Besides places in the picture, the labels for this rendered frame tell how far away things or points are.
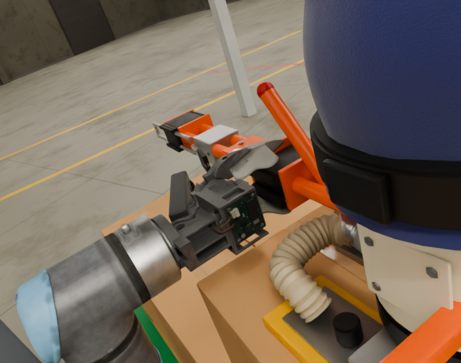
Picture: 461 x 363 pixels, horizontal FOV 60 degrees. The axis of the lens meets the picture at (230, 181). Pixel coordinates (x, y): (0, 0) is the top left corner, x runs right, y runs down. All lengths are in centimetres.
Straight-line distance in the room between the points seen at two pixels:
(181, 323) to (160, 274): 85
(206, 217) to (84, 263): 14
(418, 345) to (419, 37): 20
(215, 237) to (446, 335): 26
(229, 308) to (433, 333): 31
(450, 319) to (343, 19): 21
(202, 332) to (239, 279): 66
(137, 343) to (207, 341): 72
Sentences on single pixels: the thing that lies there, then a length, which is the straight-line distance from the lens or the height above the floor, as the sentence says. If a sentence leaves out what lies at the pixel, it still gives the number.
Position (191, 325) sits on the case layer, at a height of 54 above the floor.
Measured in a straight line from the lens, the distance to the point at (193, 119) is 82.
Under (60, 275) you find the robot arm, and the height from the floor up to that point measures 120.
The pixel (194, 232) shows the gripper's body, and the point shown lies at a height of 117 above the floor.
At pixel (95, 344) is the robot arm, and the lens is 47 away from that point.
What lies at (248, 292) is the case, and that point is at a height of 103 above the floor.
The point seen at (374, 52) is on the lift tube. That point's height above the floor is 136.
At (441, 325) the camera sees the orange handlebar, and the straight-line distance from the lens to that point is 32.
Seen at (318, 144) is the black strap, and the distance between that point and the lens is 30.
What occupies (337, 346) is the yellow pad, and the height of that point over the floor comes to 105.
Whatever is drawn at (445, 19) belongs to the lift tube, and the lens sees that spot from 22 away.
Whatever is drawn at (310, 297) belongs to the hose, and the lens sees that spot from 47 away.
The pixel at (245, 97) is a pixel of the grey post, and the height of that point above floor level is 22.
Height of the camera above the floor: 142
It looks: 27 degrees down
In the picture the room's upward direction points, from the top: 19 degrees counter-clockwise
